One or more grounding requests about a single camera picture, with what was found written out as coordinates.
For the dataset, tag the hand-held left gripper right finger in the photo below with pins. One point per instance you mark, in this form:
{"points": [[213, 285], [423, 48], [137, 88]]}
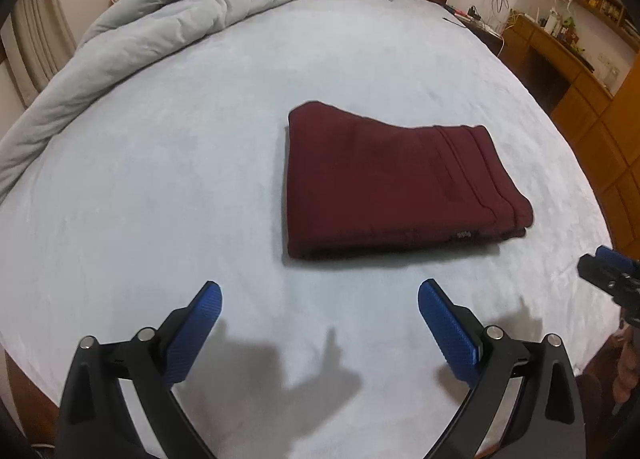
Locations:
{"points": [[447, 334]]}

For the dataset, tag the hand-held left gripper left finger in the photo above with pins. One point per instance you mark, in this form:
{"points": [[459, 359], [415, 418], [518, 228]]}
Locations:
{"points": [[192, 334]]}

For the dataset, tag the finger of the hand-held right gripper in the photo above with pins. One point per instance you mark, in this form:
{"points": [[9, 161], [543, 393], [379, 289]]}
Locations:
{"points": [[615, 256], [597, 271]]}

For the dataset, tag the maroon pants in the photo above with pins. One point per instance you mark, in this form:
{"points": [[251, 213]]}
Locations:
{"points": [[390, 184]]}

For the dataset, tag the person's right hand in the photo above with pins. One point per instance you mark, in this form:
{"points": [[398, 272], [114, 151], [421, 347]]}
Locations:
{"points": [[627, 364]]}

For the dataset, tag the wooden cabinet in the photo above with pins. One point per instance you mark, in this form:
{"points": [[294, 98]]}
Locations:
{"points": [[607, 139]]}

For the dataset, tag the light blue bed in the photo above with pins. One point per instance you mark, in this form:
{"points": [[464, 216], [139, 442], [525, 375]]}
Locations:
{"points": [[175, 164]]}

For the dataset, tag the wooden desk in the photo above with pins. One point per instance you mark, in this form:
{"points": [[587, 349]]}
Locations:
{"points": [[555, 54]]}

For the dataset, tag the white bottle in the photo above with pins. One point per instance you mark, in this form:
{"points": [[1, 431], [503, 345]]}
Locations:
{"points": [[551, 21]]}

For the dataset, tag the cluttered bedside table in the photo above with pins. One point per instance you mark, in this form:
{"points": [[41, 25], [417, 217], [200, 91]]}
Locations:
{"points": [[475, 21]]}

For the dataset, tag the grey duvet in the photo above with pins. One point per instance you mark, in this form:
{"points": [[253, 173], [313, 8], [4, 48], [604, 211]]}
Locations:
{"points": [[165, 14]]}

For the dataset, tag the beige curtain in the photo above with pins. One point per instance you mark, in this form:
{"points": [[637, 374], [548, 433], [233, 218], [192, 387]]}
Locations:
{"points": [[40, 34]]}

